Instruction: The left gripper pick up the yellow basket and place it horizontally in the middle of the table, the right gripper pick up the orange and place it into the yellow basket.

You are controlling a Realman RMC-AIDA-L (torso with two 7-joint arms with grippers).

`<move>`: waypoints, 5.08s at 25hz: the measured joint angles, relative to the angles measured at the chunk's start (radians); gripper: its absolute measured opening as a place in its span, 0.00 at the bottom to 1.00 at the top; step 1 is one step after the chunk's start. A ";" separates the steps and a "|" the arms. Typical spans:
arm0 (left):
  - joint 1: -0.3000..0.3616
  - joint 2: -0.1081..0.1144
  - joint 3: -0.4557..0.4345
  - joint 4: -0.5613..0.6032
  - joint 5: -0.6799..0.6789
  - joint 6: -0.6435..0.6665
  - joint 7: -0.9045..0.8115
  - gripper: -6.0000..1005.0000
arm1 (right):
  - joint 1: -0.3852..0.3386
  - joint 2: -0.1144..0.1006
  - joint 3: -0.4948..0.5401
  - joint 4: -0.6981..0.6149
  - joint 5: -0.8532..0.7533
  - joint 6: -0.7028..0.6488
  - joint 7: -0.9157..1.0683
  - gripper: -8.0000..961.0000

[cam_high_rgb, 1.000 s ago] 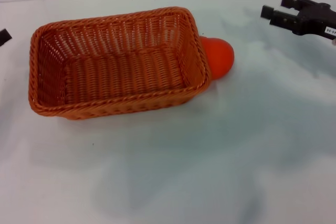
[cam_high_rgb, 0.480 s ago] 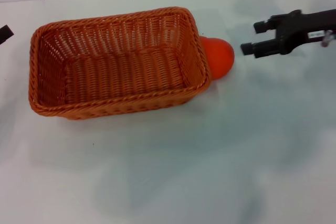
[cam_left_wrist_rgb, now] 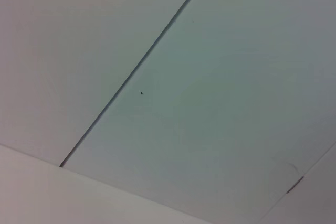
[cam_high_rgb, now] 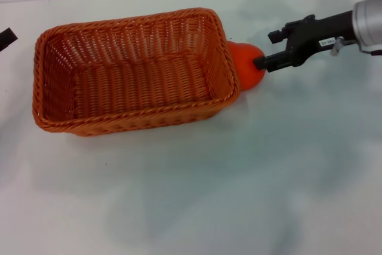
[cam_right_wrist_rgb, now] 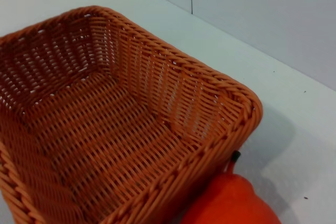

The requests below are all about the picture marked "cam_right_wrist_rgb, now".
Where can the orange woven plastic basket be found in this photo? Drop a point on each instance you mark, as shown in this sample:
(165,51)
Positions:
(105,129)

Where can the orange toy pear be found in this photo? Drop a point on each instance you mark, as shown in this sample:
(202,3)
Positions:
(231,203)

